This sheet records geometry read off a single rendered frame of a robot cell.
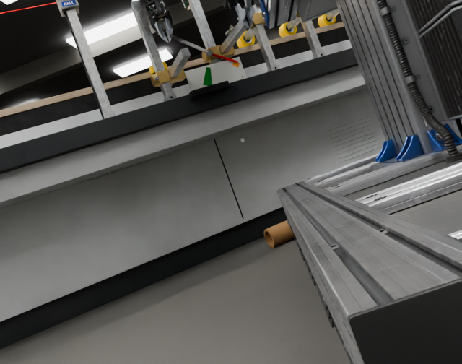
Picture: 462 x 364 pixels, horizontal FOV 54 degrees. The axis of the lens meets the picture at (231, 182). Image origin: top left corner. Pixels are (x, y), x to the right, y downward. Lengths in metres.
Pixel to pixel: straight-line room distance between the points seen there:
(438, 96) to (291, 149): 1.36
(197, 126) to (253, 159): 0.39
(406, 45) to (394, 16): 0.06
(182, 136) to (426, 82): 1.13
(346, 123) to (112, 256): 1.34
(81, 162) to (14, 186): 0.25
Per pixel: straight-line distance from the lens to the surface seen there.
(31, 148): 1.79
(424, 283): 0.27
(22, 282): 2.01
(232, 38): 1.87
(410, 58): 0.99
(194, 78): 1.93
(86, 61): 1.89
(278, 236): 1.78
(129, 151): 1.83
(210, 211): 2.07
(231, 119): 1.95
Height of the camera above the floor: 0.32
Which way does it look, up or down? level
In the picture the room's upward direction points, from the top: 20 degrees counter-clockwise
